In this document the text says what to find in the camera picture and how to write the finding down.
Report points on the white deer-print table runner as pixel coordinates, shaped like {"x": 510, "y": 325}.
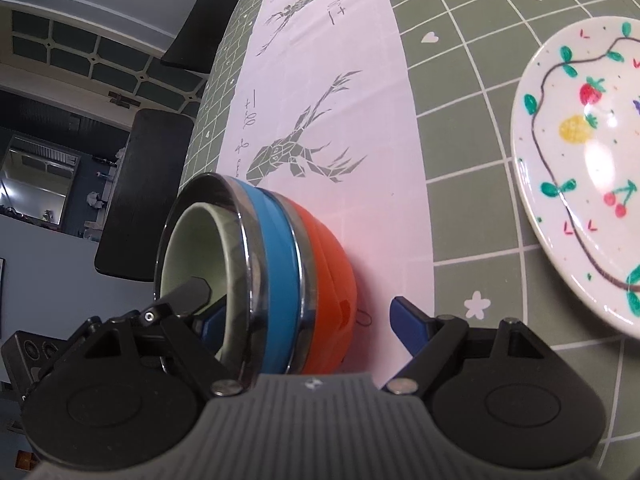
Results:
{"x": 350, "y": 110}

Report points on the green ceramic bowl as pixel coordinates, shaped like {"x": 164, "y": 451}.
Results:
{"x": 195, "y": 240}

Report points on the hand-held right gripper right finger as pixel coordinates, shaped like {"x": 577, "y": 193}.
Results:
{"x": 402, "y": 317}

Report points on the green checked tablecloth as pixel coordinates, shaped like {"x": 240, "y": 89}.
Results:
{"x": 475, "y": 110}

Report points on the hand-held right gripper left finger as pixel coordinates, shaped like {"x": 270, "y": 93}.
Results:
{"x": 214, "y": 321}

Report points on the metal-framed mirror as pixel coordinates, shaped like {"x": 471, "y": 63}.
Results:
{"x": 35, "y": 180}

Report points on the fruit-painted white plate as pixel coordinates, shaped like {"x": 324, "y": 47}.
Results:
{"x": 575, "y": 185}

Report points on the paned glass window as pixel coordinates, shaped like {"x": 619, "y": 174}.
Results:
{"x": 75, "y": 50}

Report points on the blue steel-lined bowl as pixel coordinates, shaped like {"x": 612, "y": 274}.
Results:
{"x": 277, "y": 285}

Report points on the orange steel-lined bowl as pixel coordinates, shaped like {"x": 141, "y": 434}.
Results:
{"x": 330, "y": 280}

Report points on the black chair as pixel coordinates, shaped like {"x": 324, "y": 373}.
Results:
{"x": 200, "y": 30}
{"x": 140, "y": 195}

